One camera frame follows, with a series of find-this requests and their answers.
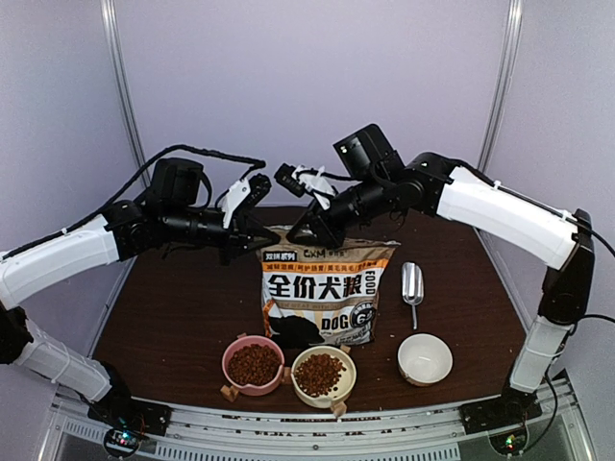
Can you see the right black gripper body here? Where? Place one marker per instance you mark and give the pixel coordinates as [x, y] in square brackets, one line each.
[335, 232]

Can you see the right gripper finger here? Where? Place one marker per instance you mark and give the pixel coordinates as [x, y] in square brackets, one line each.
[306, 237]
[303, 226]

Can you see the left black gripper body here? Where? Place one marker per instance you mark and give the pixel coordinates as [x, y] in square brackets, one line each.
[236, 235]

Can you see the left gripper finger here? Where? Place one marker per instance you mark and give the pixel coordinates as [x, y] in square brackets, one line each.
[256, 243]
[250, 225]

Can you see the brown dog food bag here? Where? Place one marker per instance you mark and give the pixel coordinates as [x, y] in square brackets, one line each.
[311, 295]

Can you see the metal food scoop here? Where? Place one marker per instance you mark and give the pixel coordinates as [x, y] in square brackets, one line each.
[412, 288]

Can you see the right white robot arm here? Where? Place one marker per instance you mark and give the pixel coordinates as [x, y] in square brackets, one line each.
[452, 189]

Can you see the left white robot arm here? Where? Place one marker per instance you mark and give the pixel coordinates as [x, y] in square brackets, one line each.
[164, 215]

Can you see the pink pet bowl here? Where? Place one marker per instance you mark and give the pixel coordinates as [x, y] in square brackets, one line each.
[252, 390]

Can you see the yellow pet bowl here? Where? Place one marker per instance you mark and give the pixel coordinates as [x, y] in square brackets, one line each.
[345, 385]

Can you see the brown kibble in pink bowl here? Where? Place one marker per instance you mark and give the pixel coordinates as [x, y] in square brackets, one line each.
[254, 364]

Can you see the brown kibble in yellow bowl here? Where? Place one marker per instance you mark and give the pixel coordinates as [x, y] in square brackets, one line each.
[319, 374]

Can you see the wooden bowl stand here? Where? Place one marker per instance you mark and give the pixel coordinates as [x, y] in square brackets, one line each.
[338, 411]

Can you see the white ceramic bowl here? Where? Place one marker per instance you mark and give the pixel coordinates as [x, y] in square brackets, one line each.
[424, 359]

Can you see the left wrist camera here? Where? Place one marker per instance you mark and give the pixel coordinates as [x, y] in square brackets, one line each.
[243, 194]

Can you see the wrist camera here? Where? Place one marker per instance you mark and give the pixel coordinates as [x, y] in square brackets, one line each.
[243, 194]
[300, 181]

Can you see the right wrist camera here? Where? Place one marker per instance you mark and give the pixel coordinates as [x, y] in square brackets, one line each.
[300, 181]

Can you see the left aluminium frame post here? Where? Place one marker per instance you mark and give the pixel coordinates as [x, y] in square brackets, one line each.
[111, 29]

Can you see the aluminium frame post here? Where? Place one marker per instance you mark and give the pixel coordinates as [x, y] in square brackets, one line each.
[111, 29]
[511, 41]

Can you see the right aluminium frame post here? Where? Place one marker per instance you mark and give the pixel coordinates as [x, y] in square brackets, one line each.
[511, 41]

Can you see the front aluminium rail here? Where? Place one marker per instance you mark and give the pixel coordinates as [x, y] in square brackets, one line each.
[434, 432]

